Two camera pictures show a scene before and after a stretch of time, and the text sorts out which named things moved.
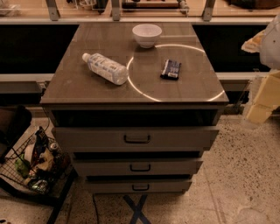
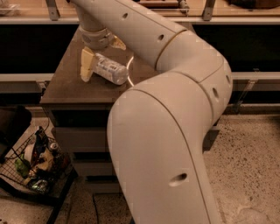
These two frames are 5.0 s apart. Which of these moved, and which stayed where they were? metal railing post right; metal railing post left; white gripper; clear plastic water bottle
Moved: white gripper
Stayed: metal railing post left; metal railing post right; clear plastic water bottle
